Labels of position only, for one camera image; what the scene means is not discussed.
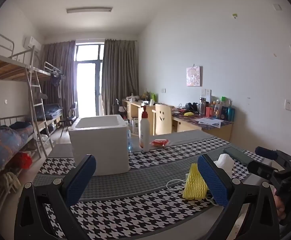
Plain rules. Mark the wooden desk with patterned top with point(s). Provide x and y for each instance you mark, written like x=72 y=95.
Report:
x=210 y=131

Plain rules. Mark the black folding cart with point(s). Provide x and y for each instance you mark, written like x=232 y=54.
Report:
x=116 y=107

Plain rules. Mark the metal bunk bed with ladder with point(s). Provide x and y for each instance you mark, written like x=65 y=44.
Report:
x=8 y=67

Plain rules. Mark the cartoon wall picture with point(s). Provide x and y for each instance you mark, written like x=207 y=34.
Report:
x=194 y=76

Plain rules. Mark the blue plaid quilt bundle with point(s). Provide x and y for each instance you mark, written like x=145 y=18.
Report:
x=3 y=145

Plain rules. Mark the houndstooth tablecloth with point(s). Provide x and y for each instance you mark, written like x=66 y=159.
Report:
x=140 y=212

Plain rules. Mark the black folding chair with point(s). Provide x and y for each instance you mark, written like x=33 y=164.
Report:
x=70 y=117

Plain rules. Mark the black smartphone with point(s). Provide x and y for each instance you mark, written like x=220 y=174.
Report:
x=236 y=155

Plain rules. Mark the black hair dryer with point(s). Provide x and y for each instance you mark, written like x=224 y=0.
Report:
x=191 y=107

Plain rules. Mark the plain wooden desk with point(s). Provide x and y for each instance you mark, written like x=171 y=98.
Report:
x=135 y=108

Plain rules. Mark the yellow foam net sleeve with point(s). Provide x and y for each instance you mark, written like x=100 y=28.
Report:
x=194 y=185

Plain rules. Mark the white wall outlet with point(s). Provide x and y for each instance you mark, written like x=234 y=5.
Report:
x=205 y=92

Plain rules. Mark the blue mattress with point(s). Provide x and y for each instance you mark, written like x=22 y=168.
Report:
x=53 y=112

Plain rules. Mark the red plastic bag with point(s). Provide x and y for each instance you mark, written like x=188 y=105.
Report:
x=24 y=160

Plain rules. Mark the dark hanging clothes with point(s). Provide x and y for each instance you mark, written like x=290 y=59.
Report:
x=56 y=78

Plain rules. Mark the printed paper sheets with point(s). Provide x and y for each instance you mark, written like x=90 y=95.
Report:
x=209 y=121

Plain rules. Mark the glass balcony door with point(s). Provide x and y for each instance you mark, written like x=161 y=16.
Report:
x=86 y=87

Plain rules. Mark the person's right hand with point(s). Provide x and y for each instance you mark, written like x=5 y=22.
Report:
x=281 y=210

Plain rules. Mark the green paper bag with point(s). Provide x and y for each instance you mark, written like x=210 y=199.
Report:
x=153 y=96

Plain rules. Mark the white wall cover plate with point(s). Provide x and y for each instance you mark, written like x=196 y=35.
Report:
x=277 y=7

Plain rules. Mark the yellow cloth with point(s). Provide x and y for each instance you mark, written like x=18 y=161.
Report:
x=188 y=114

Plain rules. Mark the brown curtain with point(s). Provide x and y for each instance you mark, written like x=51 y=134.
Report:
x=119 y=77
x=60 y=62

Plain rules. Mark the beige rag pile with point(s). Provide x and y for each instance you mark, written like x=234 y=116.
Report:
x=10 y=181

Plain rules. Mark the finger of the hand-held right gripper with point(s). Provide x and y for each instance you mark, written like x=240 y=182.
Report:
x=260 y=170
x=265 y=152

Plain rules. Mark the blue liquid bottle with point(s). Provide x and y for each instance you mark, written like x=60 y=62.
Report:
x=129 y=140

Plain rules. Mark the white tissue wad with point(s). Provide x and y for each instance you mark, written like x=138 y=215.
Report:
x=224 y=161

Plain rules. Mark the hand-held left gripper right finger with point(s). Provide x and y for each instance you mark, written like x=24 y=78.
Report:
x=214 y=180

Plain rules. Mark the ceiling light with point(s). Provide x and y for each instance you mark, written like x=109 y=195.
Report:
x=89 y=10

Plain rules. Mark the white lotion bottle red pump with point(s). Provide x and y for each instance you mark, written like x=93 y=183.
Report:
x=144 y=132

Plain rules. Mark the white foam box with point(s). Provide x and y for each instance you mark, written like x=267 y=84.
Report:
x=103 y=147

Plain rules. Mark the red snack packet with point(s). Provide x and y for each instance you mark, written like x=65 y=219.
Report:
x=159 y=143

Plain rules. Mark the cluster of toiletry bottles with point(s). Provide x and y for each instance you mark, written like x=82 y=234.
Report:
x=220 y=110

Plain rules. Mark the white cardboard box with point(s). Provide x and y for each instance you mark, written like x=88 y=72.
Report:
x=136 y=125

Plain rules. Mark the wooden chair with smiley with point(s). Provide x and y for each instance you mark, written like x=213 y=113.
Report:
x=161 y=118

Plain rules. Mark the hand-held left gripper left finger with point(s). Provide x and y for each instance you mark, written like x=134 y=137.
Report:
x=81 y=180

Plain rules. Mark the white air conditioner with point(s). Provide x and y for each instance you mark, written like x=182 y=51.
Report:
x=31 y=43

